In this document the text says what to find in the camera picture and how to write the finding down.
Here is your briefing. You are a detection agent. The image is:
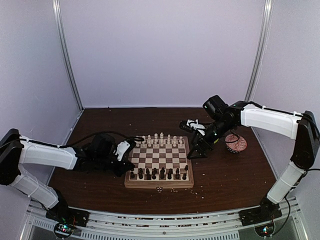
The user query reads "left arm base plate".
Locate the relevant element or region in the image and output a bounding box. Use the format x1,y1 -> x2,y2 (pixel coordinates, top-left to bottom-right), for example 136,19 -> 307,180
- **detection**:
45,208 -> 90,227

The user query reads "aluminium front frame rail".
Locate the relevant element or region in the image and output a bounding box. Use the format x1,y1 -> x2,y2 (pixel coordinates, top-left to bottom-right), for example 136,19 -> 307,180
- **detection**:
21,196 -> 305,240

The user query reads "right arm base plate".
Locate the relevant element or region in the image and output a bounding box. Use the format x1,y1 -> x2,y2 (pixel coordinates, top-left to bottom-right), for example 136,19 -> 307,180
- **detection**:
238,206 -> 283,227

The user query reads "dark king chess piece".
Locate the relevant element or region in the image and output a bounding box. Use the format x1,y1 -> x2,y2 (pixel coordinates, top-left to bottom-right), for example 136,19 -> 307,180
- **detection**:
167,168 -> 173,180

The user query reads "dark queen chess piece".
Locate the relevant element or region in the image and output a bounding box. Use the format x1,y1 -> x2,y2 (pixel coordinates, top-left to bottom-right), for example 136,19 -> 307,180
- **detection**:
159,167 -> 166,180

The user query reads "left aluminium corner post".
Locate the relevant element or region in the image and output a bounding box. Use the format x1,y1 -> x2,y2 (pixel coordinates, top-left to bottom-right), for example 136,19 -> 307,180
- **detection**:
52,0 -> 84,112

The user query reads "red patterned bowl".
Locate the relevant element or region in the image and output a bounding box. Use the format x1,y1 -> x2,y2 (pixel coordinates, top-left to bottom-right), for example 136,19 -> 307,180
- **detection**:
225,133 -> 248,154

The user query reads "dark rook chess piece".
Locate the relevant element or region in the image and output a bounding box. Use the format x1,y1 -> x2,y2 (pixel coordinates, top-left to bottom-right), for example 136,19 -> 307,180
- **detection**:
138,172 -> 144,180

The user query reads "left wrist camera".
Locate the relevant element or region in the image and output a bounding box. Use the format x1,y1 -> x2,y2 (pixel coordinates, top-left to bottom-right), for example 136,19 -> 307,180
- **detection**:
114,139 -> 136,162

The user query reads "dark knight chess piece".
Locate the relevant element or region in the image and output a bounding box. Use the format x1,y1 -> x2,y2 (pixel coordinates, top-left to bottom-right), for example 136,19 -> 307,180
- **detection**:
174,167 -> 181,180

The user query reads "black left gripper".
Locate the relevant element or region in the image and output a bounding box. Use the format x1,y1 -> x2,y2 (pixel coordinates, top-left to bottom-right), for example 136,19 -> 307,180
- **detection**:
94,150 -> 135,177

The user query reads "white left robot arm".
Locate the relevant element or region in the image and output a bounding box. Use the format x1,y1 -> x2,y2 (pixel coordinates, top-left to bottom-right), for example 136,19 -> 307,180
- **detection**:
0,128 -> 136,222

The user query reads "wooden chess board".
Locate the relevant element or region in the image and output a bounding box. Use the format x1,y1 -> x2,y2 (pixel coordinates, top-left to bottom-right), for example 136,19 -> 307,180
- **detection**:
124,142 -> 194,189

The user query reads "right aluminium corner post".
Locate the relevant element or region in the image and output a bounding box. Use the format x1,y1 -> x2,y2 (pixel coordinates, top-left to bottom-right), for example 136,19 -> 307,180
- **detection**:
244,0 -> 274,102

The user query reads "row of white chess pieces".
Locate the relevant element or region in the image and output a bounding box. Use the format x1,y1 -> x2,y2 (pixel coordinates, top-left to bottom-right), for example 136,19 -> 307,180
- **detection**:
135,132 -> 188,149

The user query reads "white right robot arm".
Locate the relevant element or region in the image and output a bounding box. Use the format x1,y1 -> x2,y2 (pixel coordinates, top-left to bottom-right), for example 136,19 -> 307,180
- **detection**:
179,95 -> 320,221

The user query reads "aluminium corner post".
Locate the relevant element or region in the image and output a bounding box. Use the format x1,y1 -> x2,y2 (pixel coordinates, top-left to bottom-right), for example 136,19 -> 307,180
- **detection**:
52,0 -> 84,112
244,0 -> 274,102

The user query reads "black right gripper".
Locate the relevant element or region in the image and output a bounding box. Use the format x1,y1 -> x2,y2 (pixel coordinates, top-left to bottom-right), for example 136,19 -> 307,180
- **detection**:
187,118 -> 234,160

